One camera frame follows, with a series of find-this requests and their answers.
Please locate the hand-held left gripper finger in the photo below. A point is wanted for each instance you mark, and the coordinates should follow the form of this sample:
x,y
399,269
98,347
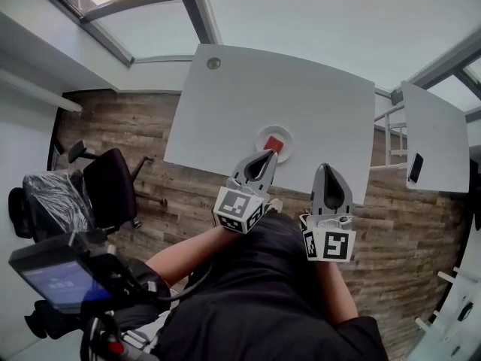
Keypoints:
x,y
271,173
242,165

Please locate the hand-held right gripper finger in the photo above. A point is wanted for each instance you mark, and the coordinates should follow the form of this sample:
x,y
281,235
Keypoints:
x,y
317,196
345,198

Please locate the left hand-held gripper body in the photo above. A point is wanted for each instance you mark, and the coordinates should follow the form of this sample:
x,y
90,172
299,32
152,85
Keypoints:
x,y
236,208

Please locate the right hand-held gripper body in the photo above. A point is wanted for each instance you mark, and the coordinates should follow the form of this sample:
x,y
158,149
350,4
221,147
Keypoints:
x,y
330,239

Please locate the red piece of meat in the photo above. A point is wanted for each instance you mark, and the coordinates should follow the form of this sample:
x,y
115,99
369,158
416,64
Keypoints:
x,y
273,142

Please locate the white round plate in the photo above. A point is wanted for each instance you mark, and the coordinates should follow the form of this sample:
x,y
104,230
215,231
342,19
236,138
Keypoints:
x,y
286,137

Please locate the person's right forearm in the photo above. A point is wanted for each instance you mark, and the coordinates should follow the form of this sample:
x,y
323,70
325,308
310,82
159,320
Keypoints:
x,y
336,295

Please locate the person's left forearm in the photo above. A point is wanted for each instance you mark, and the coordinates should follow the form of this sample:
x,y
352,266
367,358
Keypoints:
x,y
188,252

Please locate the person's light shoe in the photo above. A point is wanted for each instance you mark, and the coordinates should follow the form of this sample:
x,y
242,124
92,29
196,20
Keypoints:
x,y
276,204

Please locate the person's black clothing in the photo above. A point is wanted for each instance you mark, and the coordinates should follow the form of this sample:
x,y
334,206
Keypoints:
x,y
259,299

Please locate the round metal table grommet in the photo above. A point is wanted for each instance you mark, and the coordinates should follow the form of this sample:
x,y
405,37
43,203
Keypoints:
x,y
213,63

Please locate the black office chair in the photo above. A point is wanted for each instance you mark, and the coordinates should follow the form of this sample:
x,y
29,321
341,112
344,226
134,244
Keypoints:
x,y
111,190

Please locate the white rack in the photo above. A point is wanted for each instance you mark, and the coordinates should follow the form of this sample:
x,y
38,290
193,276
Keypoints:
x,y
454,310

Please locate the plastic-wrapped black chair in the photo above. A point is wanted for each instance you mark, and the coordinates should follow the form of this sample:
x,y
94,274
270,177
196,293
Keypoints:
x,y
50,201

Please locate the black smartphone with lit screen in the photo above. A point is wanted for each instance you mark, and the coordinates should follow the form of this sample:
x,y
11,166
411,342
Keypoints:
x,y
56,276

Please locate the white metal frame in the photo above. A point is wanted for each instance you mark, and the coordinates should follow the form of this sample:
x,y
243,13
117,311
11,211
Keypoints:
x,y
394,137

